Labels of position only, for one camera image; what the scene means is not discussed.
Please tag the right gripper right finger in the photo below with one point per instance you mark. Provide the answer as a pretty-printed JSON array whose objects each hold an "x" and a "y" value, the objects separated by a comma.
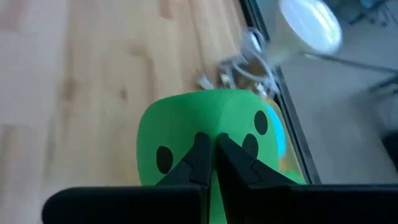
[{"x": 295, "y": 205}]

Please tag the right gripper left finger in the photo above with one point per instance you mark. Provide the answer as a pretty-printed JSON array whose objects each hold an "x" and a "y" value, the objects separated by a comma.
[{"x": 140, "y": 205}]

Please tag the large green foam die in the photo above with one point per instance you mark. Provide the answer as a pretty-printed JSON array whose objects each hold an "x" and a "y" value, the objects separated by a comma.
[
  {"x": 192, "y": 112},
  {"x": 293, "y": 179}
]

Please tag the large teal foam die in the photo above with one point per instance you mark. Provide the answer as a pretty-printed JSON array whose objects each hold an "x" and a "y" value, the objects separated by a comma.
[{"x": 278, "y": 133}]

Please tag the yellow translucent plastic bin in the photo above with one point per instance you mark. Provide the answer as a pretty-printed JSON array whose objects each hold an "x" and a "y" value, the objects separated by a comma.
[{"x": 289, "y": 161}]

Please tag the white mushroom table lamp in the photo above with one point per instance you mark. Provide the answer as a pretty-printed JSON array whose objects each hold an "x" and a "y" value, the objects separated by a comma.
[{"x": 311, "y": 25}]

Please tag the black aluminium table frame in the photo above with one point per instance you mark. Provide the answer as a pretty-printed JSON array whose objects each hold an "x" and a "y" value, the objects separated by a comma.
[{"x": 292, "y": 124}]

